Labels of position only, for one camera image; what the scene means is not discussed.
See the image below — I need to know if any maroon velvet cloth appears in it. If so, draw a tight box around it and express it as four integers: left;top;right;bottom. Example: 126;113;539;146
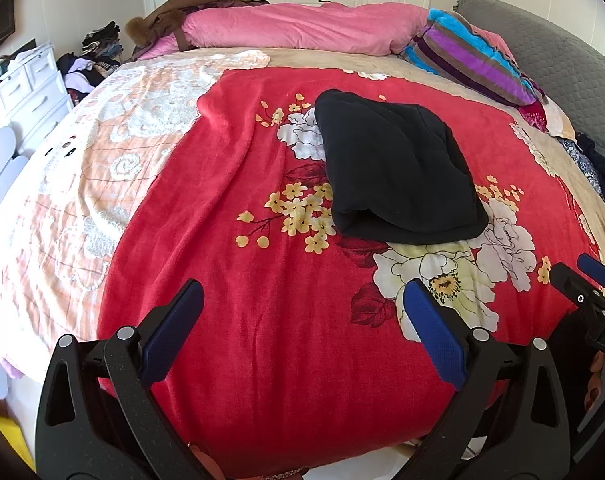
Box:
517;100;548;131

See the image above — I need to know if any striped plush pillow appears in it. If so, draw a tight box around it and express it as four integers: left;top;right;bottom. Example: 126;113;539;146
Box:
400;7;546;107

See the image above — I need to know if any pink quilt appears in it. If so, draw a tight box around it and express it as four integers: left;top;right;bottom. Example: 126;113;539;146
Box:
132;2;431;56

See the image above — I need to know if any grey quilted headboard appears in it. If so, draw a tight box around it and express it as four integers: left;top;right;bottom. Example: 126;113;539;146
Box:
453;0;605;161

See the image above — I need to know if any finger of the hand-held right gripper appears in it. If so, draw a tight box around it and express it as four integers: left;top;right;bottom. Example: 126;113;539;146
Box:
577;254;605;291
550;261;605;313

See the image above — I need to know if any yellow box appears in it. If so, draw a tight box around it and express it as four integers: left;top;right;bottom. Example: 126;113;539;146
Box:
0;412;36;471

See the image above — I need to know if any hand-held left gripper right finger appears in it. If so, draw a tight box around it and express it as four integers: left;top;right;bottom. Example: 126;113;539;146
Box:
403;280;578;480

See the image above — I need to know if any black long-sleeve shirt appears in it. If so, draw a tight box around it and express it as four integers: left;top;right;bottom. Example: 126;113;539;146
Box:
314;89;489;243

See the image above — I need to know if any white drawer cabinet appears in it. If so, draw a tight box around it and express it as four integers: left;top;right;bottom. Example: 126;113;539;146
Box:
0;42;73;146

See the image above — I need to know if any brown fur-trimmed coat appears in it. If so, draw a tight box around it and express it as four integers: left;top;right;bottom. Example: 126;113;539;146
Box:
125;0;270;61

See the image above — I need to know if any peach and white patterned blanket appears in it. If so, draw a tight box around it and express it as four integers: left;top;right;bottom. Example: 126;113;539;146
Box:
0;49;272;378

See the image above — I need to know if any person's right hand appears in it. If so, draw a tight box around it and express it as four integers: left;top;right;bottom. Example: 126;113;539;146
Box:
580;350;605;413

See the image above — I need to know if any dark blue patterned cloth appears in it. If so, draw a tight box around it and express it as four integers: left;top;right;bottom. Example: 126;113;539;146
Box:
555;132;605;211

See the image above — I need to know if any red floral blanket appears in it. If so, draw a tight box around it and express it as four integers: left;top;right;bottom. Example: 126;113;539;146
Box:
96;67;605;478

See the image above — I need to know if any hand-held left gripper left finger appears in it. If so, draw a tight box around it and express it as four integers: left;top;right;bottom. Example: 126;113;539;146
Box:
35;280;206;480

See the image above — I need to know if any pile of dark clothes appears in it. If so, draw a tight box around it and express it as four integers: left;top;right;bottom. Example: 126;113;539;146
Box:
56;21;126;101

